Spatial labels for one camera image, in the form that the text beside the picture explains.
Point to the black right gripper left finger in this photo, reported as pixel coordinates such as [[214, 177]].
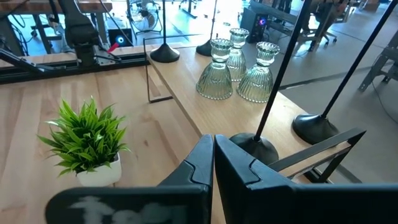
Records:
[[174, 202]]

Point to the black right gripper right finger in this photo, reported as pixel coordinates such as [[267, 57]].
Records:
[[264, 202]]

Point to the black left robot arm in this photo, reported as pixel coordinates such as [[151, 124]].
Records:
[[79, 34]]

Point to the green plant in white pot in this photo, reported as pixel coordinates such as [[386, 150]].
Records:
[[99, 174]]

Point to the red tag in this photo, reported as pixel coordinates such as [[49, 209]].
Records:
[[112, 47]]

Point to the black computer case glowing fan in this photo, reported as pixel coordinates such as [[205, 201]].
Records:
[[255, 25], [119, 39]]

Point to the grey metal stand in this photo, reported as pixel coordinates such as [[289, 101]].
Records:
[[377, 63]]

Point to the office chair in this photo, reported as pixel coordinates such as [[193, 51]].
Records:
[[320, 28]]

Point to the floor fan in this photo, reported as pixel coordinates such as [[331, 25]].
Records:
[[144, 15]]

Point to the wooden background table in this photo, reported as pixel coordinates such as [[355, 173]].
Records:
[[31, 6]]

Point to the wooden shelf riser black frame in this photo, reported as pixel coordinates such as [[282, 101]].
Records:
[[217, 115]]

